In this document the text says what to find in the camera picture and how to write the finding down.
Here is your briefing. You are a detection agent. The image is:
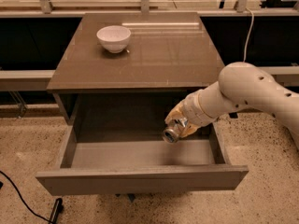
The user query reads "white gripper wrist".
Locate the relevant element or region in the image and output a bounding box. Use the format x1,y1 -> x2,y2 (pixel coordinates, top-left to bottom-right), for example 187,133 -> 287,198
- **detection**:
164,89 -> 218,138

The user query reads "silver blue redbull can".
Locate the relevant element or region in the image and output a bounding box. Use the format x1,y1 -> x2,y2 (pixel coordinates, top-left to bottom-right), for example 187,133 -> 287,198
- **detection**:
162,118 -> 188,144

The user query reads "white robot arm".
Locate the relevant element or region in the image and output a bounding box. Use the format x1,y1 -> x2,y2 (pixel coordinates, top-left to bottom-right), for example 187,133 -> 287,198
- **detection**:
163,62 -> 299,147

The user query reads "grey drawer cabinet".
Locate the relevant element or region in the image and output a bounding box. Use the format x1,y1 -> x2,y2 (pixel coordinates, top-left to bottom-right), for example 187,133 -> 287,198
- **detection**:
47,12 -> 224,119

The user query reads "white ceramic bowl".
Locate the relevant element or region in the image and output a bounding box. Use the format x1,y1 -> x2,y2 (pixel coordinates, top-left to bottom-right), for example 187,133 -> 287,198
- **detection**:
96,25 -> 131,53

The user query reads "white hanging cable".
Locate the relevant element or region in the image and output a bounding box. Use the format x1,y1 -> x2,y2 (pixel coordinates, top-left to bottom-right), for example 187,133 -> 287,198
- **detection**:
242,7 -> 255,63

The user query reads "black floor foot bracket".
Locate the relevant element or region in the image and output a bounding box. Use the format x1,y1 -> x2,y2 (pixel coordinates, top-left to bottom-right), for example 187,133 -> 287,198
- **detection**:
49,198 -> 64,224

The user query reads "black floor cable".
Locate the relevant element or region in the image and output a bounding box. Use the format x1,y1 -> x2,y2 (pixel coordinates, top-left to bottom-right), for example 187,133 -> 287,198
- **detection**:
0,170 -> 54,224

